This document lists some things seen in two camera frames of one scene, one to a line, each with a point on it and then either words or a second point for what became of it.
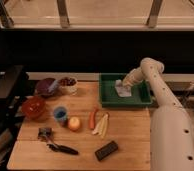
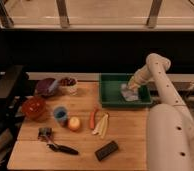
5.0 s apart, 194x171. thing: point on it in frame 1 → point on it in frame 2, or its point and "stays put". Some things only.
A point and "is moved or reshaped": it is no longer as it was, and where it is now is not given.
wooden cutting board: (77, 133) stays put
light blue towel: (122, 90) is moved or reshaped
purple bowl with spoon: (46, 87) stays put
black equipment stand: (8, 88) stays put
